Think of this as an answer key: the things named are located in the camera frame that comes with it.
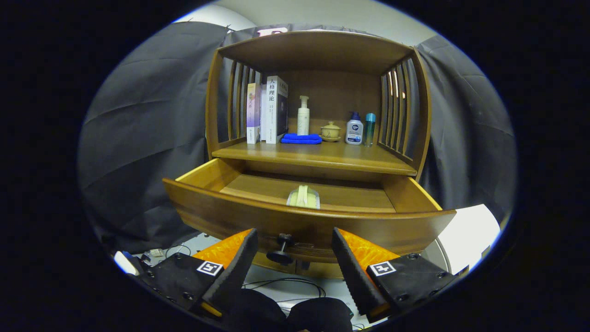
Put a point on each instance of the person's dark shoe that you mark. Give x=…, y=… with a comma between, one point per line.
x=258, y=313
x=320, y=316

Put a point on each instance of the slim teal bottle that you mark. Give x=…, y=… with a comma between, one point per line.
x=369, y=129

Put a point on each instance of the white power strip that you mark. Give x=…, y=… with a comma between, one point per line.
x=156, y=252

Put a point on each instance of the beige lidded teacup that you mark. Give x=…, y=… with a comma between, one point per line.
x=331, y=131

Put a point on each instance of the thick white book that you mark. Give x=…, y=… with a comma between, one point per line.
x=272, y=115

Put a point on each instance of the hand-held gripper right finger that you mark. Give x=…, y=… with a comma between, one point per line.
x=352, y=276

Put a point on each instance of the clear packet with green soap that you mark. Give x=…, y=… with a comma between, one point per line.
x=303, y=198

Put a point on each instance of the brown wooden cabinet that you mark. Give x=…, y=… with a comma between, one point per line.
x=322, y=50

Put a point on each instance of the white bottle with blue pump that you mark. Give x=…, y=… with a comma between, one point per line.
x=354, y=131

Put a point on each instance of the white and blue object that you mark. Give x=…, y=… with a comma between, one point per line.
x=124, y=263

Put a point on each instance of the pink purple book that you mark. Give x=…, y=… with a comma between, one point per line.
x=253, y=110

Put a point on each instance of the wooden countertop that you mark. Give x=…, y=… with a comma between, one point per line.
x=332, y=154

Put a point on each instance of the blue folded cloth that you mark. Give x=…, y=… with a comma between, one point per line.
x=299, y=139

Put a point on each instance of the beige saucer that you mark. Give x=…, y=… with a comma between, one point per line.
x=331, y=139

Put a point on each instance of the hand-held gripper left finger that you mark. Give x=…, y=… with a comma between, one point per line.
x=237, y=267

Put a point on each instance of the wooden drawer with black knob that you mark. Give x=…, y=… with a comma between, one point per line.
x=207, y=212

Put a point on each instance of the white flat panel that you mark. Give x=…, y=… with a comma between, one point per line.
x=470, y=235

